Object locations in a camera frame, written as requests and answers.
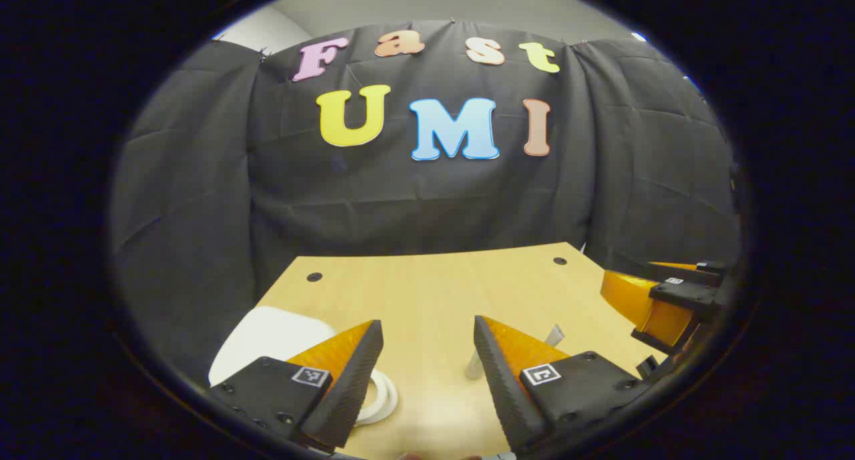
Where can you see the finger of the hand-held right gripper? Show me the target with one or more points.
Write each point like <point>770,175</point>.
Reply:
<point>634,300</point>
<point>701,268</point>

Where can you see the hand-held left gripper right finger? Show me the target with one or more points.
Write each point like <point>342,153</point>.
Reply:
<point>501,386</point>

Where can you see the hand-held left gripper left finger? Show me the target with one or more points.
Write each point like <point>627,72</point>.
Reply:
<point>354,386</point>

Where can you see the translucent cosmetic tube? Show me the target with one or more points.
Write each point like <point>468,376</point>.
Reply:
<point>473,368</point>

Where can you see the white suitcase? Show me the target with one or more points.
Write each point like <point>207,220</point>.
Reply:
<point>267,333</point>

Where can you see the black backdrop cloth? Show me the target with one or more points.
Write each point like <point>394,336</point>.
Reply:
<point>427,199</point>

